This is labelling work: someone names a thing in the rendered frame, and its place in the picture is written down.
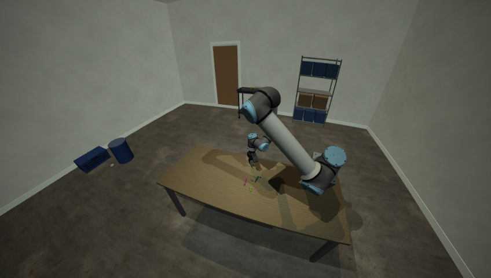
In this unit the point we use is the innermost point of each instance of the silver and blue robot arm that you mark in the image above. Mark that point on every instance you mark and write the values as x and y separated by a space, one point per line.
261 108

